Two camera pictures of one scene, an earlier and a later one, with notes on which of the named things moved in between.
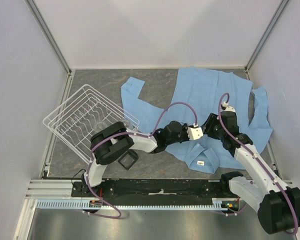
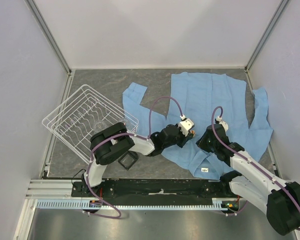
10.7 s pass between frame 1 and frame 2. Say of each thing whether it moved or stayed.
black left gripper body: stayed
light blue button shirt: moved
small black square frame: stayed
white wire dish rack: stayed
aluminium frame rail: stayed
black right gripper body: moved
